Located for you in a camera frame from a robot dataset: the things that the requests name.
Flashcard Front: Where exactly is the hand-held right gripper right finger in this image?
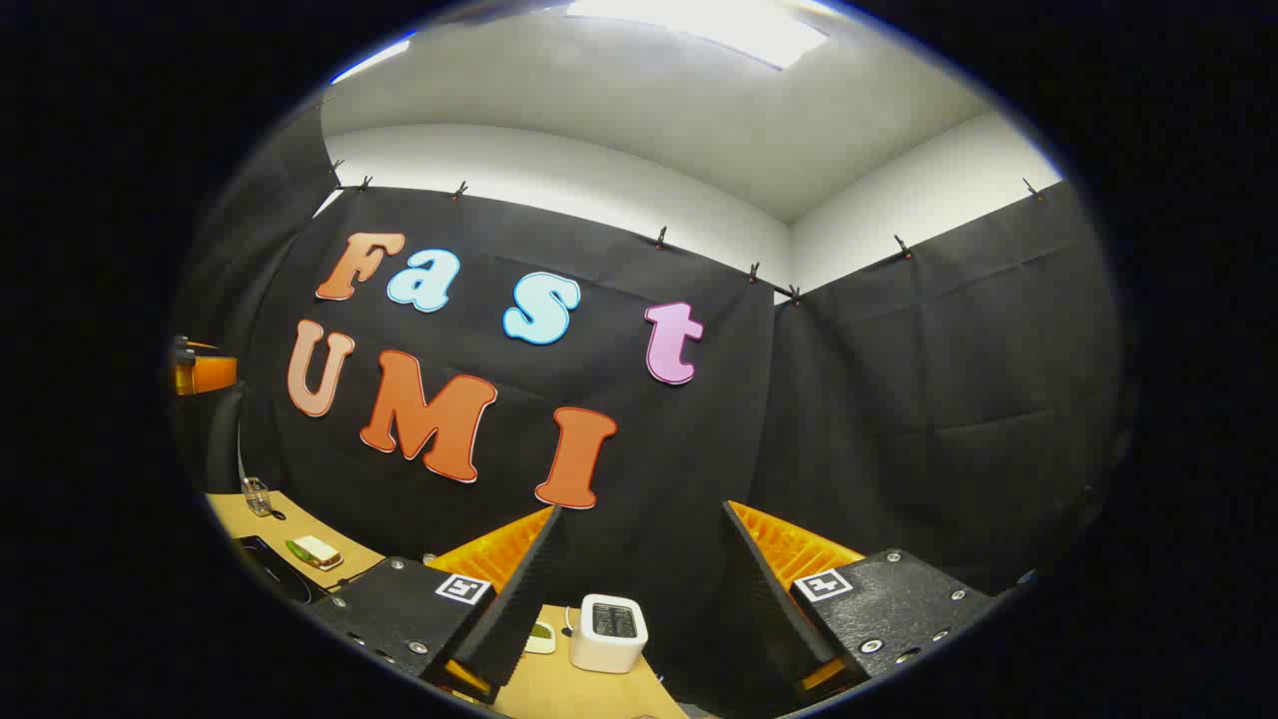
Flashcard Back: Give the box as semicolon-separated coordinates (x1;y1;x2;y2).
721;499;1004;700

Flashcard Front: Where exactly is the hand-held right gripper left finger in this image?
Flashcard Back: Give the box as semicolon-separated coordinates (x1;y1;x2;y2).
305;504;565;705

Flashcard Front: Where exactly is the black induction cooktop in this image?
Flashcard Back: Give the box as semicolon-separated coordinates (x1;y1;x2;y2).
232;536;320;606

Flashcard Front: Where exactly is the white toaster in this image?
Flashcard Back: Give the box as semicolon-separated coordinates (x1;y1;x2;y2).
569;594;650;674

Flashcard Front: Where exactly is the sandwich with lettuce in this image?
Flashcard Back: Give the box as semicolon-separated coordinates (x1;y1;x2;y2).
286;535;344;572

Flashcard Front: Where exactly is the narrow ceiling light strip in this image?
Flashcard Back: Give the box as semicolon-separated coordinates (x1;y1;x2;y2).
329;33;416;86

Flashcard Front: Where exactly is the row of black cloth clips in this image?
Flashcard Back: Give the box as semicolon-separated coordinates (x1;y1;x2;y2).
329;158;1044;306

